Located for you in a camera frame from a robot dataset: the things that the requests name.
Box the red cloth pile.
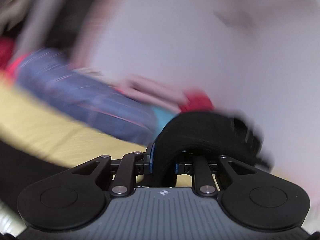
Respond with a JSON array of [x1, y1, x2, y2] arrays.
[[0, 36, 18, 68]]

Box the blue plaid quilt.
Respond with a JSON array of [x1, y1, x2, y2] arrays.
[[15, 49, 179, 145]]

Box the pink red bedsheet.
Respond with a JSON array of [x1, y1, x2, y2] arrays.
[[5, 52, 33, 80]]

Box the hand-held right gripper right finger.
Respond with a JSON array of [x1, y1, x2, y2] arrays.
[[175, 152, 258, 197]]

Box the folded red blanket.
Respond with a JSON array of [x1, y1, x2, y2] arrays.
[[179, 89, 215, 114]]

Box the yellow quilted blanket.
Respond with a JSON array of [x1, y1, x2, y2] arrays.
[[0, 80, 195, 188]]

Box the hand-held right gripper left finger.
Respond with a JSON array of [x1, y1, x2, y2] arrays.
[[71, 142, 156, 197]]

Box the black pants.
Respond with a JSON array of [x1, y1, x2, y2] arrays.
[[0, 111, 274, 195]]

